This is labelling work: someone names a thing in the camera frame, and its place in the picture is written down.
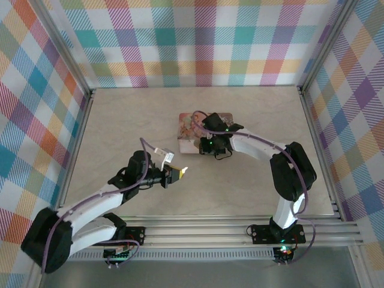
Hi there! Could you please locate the pink illustrated book-shaped box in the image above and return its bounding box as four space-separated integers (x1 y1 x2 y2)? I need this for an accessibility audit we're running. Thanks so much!
177 111 235 155

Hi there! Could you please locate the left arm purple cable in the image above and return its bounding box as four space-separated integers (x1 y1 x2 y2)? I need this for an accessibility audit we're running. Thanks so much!
40 137 160 274

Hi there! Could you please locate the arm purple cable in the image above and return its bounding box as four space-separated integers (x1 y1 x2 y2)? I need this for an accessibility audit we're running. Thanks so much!
191 110 317 266
40 137 160 274

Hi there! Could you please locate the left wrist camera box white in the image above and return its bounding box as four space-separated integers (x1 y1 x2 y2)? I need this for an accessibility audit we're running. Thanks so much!
153 146 175 172

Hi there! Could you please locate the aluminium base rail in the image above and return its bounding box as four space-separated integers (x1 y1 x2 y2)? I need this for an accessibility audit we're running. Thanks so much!
70 215 365 250

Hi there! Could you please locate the aluminium side rail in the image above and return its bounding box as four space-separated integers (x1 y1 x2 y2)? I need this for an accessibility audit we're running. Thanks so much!
296 85 346 221
55 88 97 211

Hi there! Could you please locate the grey slotted cable duct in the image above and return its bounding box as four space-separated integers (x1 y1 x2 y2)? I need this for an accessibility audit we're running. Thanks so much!
68 251 276 261

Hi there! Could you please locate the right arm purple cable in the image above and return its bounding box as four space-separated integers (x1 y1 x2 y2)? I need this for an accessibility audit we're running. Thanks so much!
191 110 317 266

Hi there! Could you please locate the aluminium frame post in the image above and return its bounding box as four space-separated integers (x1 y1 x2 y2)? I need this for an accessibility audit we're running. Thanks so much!
28 0 96 98
298 0 361 92

